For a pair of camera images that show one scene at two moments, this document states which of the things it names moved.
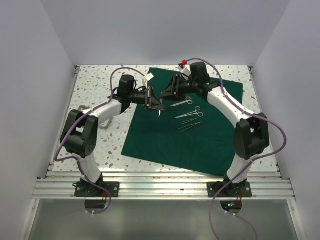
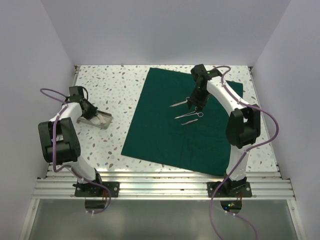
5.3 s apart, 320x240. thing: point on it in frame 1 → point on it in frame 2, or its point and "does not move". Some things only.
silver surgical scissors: (188, 100) does not move
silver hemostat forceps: (197, 108) does not move
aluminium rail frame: (58, 182) does not move
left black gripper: (150, 101) → (92, 112)
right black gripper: (172, 90) → (193, 100)
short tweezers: (188, 121) does not move
